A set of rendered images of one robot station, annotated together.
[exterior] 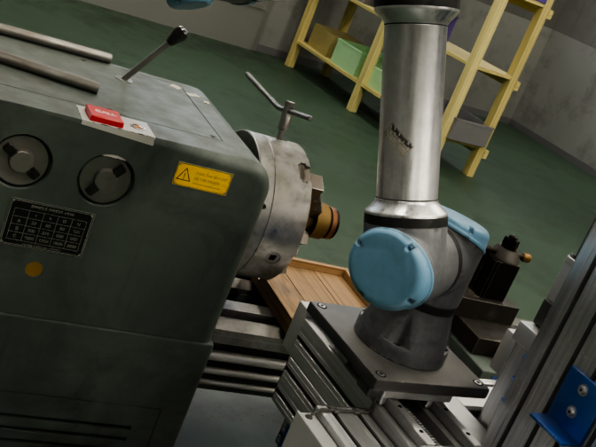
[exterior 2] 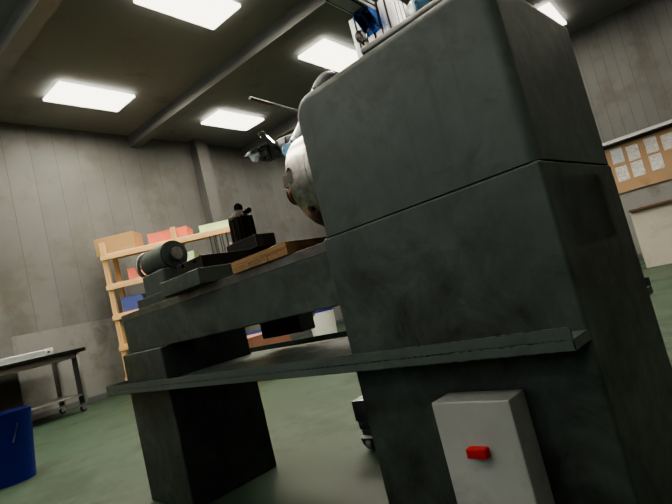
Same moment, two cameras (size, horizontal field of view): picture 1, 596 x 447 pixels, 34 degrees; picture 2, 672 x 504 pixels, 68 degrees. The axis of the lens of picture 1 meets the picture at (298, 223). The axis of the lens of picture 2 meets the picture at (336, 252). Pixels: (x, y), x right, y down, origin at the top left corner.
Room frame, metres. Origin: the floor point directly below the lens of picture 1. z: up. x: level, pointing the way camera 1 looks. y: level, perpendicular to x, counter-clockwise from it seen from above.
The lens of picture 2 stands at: (2.58, 1.56, 0.71)
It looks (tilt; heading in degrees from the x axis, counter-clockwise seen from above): 5 degrees up; 252
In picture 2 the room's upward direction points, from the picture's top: 14 degrees counter-clockwise
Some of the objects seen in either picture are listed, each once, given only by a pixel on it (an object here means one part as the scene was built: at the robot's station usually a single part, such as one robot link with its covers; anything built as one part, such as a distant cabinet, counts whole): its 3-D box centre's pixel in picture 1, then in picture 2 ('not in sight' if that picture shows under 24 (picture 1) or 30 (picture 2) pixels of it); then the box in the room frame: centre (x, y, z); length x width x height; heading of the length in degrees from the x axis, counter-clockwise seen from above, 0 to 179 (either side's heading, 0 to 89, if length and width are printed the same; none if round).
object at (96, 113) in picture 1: (104, 118); not in sight; (1.64, 0.39, 1.26); 0.06 x 0.06 x 0.02; 28
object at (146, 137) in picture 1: (111, 135); not in sight; (1.65, 0.37, 1.23); 0.13 x 0.08 x 0.06; 118
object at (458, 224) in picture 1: (439, 252); not in sight; (1.41, -0.21, 1.33); 0.13 x 0.12 x 0.14; 154
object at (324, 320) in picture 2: not in sight; (323, 326); (0.51, -6.31, 0.28); 0.46 x 0.46 x 0.56
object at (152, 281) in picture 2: not in sight; (165, 274); (2.62, -0.96, 1.01); 0.30 x 0.20 x 0.29; 118
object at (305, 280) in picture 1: (320, 299); (298, 253); (2.17, -0.12, 0.88); 0.36 x 0.30 x 0.04; 28
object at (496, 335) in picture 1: (461, 305); (236, 259); (2.34, -0.46, 0.95); 0.43 x 0.18 x 0.04; 28
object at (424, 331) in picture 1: (411, 317); not in sight; (1.42, -0.22, 1.21); 0.15 x 0.15 x 0.10
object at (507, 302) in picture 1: (473, 300); (250, 245); (2.27, -0.47, 1.00); 0.20 x 0.10 x 0.05; 118
